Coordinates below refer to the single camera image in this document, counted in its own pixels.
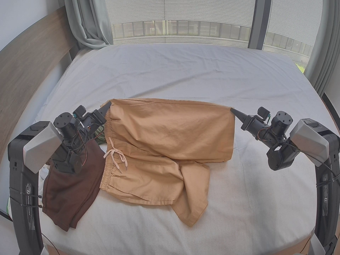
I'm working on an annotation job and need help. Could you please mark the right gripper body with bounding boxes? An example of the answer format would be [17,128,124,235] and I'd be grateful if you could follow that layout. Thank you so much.
[240,114,271,138]

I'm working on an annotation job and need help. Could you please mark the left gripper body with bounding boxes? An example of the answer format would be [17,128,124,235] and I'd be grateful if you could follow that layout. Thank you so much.
[79,109,107,129]

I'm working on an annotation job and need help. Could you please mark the tan drawstring shorts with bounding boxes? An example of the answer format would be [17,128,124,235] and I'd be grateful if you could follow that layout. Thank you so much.
[99,98,236,227]

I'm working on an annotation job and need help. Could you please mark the bed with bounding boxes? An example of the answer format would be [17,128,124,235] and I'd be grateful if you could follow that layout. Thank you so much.
[0,5,340,255]

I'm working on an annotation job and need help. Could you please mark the green garment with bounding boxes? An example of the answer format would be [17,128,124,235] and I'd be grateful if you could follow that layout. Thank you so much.
[94,125,107,144]

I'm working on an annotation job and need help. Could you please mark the brown garment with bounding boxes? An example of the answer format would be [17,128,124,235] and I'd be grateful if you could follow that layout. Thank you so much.
[42,141,107,232]

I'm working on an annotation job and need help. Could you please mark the grey-green curtain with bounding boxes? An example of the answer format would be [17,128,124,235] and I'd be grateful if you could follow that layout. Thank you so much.
[62,0,115,50]
[304,0,340,98]

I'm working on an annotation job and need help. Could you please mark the window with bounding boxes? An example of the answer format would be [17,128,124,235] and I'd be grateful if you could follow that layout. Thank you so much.
[102,0,327,63]

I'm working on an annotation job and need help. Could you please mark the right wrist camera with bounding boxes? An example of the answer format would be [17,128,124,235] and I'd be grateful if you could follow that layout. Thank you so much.
[257,106,271,121]

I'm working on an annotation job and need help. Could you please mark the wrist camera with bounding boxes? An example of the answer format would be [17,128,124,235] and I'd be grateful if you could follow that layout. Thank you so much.
[257,106,271,121]
[73,105,87,119]

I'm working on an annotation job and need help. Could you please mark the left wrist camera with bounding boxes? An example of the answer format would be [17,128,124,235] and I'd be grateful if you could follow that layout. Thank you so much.
[73,105,87,119]

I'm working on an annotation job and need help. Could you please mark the black cable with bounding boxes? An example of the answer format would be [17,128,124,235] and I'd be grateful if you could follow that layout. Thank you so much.
[40,231,58,255]

